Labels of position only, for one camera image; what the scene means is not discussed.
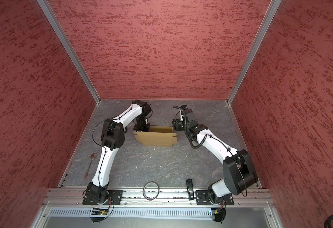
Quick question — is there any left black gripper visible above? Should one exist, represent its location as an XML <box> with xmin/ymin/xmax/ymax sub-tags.
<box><xmin>133</xmin><ymin>113</ymin><xmax>150</xmax><ymax>138</ymax></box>

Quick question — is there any brown cardboard box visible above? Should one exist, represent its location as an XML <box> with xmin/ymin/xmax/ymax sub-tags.
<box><xmin>134</xmin><ymin>125</ymin><xmax>178</xmax><ymax>147</ymax></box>

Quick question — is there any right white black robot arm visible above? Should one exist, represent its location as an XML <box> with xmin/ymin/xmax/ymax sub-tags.
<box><xmin>172</xmin><ymin>105</ymin><xmax>258</xmax><ymax>204</ymax></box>

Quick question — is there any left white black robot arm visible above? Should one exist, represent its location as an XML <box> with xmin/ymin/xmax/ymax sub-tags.
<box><xmin>84</xmin><ymin>100</ymin><xmax>152</xmax><ymax>205</ymax></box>

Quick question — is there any black rubber ring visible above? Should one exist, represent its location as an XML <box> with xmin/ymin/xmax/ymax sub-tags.
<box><xmin>142</xmin><ymin>181</ymin><xmax>160</xmax><ymax>201</ymax></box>

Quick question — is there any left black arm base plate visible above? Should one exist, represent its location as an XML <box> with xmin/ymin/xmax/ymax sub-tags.
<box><xmin>82</xmin><ymin>190</ymin><xmax>123</xmax><ymax>206</ymax></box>

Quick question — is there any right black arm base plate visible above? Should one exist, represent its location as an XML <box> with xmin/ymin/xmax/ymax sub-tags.
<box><xmin>195</xmin><ymin>190</ymin><xmax>234</xmax><ymax>206</ymax></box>

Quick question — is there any white perforated cable duct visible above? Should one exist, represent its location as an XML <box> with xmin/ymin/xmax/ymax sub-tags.
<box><xmin>48</xmin><ymin>207</ymin><xmax>212</xmax><ymax>219</ymax></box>

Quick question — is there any aluminium front rail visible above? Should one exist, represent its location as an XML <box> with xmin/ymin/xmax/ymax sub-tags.
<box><xmin>42</xmin><ymin>187</ymin><xmax>275</xmax><ymax>208</ymax></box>

